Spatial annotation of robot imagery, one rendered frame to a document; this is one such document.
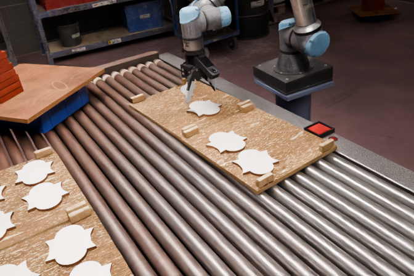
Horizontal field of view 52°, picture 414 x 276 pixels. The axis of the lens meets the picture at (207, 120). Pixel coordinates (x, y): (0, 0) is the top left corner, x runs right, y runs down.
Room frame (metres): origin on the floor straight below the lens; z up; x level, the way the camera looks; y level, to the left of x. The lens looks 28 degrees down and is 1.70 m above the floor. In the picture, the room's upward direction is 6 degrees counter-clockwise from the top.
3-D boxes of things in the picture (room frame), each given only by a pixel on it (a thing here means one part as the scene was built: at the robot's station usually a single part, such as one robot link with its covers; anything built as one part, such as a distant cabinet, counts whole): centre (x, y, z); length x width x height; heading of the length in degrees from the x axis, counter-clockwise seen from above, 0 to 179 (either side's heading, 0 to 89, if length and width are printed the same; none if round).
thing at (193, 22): (1.54, 0.02, 1.29); 0.09 x 0.08 x 0.11; 111
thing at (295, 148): (1.24, -0.16, 0.93); 0.41 x 0.35 x 0.02; 33
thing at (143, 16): (5.91, 0.74, 0.32); 0.50 x 0.41 x 0.37; 110
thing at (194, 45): (1.54, 0.02, 1.21); 0.08 x 0.08 x 0.05
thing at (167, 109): (1.59, 0.07, 0.93); 0.41 x 0.35 x 0.02; 34
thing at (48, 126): (1.69, 0.72, 0.97); 0.31 x 0.31 x 0.10; 65
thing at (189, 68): (1.55, 0.03, 1.13); 0.09 x 0.08 x 0.12; 40
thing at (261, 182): (1.00, -0.15, 0.95); 0.06 x 0.02 x 0.03; 123
